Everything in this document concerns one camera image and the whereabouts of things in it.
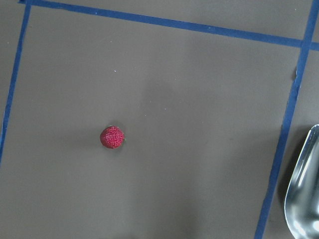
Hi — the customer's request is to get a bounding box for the red strawberry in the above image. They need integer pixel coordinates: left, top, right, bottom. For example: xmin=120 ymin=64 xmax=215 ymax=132
xmin=100 ymin=125 xmax=125 ymax=149

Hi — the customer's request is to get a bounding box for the silver metal scoop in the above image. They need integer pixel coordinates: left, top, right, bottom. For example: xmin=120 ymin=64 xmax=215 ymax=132
xmin=284 ymin=125 xmax=319 ymax=239

